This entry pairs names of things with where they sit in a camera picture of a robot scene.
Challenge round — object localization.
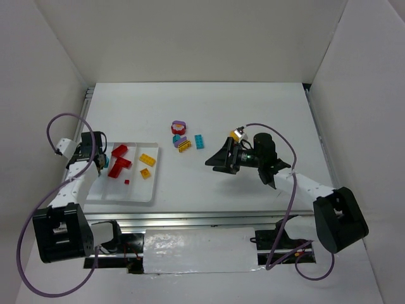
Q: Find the red long brick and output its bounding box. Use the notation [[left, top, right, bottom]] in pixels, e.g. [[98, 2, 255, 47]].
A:
[[108, 163, 123, 179]]

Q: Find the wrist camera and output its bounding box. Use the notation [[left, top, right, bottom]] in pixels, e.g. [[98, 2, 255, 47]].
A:
[[230, 126, 248, 143], [55, 138, 77, 159]]

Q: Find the aluminium frame rail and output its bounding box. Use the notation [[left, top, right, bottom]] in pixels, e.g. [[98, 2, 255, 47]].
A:
[[85, 210, 317, 229]]

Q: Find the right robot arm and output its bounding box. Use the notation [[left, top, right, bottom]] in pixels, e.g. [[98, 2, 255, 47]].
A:
[[205, 133, 369, 253]]

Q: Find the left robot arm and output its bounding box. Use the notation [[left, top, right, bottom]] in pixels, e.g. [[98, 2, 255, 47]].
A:
[[32, 131, 122, 263]]

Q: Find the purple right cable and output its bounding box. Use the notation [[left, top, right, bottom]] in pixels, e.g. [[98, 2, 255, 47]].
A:
[[243, 123, 336, 281]]

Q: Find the yellow small square brick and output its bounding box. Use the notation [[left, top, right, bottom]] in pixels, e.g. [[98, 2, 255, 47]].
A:
[[140, 168, 151, 180]]

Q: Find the yellow striped brick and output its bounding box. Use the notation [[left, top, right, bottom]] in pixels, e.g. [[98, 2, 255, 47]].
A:
[[177, 140, 192, 153]]

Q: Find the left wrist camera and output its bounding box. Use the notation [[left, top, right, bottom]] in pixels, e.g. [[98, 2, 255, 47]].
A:
[[55, 138, 77, 159]]

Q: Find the white divided tray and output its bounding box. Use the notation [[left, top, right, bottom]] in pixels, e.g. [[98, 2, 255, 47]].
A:
[[87, 142, 159, 205]]

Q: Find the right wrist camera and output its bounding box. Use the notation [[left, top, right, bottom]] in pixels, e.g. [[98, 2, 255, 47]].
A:
[[230, 126, 248, 143]]

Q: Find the teal purple brick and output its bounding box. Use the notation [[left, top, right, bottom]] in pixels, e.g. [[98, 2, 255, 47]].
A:
[[173, 134, 187, 148]]

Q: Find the purple red flower brick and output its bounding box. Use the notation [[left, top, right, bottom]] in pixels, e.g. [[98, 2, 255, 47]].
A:
[[171, 120, 187, 136]]

